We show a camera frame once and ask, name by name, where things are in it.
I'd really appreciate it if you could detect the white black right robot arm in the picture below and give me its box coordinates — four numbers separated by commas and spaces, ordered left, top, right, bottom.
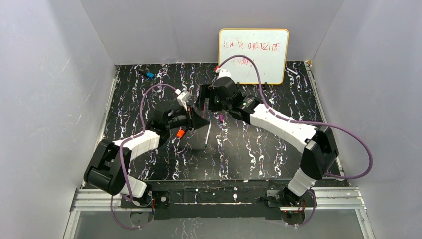
196, 77, 339, 205

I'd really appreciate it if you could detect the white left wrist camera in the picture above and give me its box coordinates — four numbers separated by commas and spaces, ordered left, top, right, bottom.
175, 89, 191, 110

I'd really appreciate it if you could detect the black orange highlighter pen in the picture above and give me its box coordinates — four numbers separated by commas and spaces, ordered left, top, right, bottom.
176, 127, 188, 138

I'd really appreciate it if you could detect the orange framed whiteboard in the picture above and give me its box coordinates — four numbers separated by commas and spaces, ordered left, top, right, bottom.
218, 28, 289, 85

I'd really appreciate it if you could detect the blue black marker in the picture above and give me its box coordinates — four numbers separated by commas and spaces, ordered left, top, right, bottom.
138, 69, 155, 79

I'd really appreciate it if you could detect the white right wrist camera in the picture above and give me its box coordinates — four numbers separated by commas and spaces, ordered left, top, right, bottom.
214, 66, 232, 79

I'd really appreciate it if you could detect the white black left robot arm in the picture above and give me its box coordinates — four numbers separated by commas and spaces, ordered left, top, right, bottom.
83, 105, 210, 198

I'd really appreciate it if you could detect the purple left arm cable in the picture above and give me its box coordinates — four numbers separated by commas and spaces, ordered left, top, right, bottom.
109, 83, 179, 231

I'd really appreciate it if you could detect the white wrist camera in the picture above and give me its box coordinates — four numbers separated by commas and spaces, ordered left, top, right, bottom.
175, 89, 191, 110
214, 66, 232, 79

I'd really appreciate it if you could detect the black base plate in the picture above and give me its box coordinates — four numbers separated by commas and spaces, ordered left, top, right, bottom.
121, 180, 317, 224

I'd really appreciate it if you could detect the small white pen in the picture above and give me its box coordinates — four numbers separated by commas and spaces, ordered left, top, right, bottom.
286, 68, 298, 75

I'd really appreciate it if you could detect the white green pen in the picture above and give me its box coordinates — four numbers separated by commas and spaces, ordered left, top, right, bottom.
204, 123, 211, 147

